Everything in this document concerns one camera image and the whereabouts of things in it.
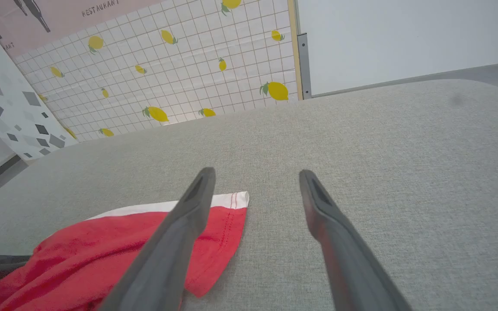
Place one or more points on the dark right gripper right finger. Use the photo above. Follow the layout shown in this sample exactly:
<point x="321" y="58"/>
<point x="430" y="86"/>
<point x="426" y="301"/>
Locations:
<point x="348" y="259"/>

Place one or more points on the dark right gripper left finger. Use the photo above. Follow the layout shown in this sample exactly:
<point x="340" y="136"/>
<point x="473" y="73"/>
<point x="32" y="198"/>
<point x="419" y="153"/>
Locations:
<point x="167" y="259"/>

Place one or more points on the red garment with white trim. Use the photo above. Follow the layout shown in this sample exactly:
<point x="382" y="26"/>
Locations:
<point x="80" y="250"/>

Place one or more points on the grey fabric sofa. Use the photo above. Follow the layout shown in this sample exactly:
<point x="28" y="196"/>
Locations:
<point x="404" y="172"/>

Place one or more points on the white grey geometric print panel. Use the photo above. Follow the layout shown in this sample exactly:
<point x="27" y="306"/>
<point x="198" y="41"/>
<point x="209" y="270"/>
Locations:
<point x="11" y="108"/>

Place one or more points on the lemon print grid partition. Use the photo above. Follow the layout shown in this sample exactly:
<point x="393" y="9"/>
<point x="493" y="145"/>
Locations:
<point x="188" y="65"/>

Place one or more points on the pink restaurant poster panel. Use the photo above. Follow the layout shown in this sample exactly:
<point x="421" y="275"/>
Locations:
<point x="67" y="21"/>

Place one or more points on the grey metal post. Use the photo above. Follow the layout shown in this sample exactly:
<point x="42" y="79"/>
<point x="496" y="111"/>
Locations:
<point x="304" y="65"/>

